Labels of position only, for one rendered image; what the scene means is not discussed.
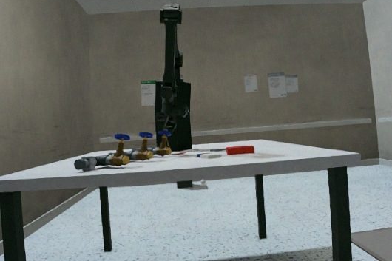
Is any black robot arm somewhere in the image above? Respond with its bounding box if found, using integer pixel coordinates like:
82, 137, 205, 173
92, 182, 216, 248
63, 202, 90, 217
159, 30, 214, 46
160, 4, 188, 118

